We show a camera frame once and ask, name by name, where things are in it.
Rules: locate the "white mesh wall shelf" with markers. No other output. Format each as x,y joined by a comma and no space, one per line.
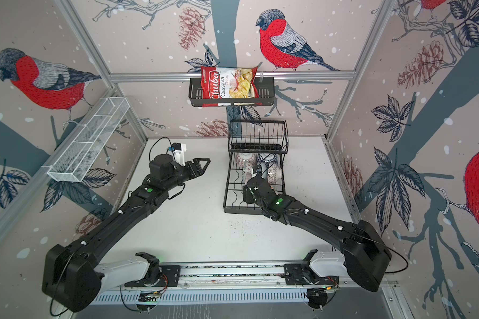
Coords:
77,158

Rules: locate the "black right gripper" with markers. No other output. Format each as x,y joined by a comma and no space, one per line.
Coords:
247,195

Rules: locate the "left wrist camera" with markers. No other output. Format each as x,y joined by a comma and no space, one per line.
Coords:
178,151

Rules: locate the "orange diamond white bowl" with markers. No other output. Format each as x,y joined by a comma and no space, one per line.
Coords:
248,172

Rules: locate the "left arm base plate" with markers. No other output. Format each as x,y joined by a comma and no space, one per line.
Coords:
163,276

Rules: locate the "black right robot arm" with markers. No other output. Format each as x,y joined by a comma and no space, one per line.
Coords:
366,256

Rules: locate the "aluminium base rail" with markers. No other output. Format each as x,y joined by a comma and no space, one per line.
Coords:
235,275

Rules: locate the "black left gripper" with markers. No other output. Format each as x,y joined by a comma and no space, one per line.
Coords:
199,172

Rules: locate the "black wall basket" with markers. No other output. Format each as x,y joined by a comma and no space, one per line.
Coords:
265,88

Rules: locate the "blue geometric patterned bowl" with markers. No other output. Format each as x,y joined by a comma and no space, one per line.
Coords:
245,159

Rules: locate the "red cassava chips bag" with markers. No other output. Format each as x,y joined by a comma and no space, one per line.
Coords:
228,83

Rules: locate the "black two-tier dish rack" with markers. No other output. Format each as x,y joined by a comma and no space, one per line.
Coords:
257,137

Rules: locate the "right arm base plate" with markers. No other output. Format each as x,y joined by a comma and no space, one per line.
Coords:
298,274

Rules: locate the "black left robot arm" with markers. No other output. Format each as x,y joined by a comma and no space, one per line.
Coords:
74,275

